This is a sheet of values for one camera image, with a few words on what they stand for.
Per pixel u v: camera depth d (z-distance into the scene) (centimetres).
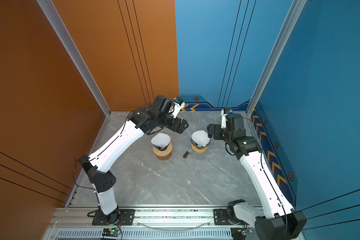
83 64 92
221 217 73
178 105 63
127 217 73
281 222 36
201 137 87
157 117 54
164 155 87
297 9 70
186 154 90
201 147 82
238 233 70
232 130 52
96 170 44
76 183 90
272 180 42
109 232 71
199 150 84
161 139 88
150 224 73
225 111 63
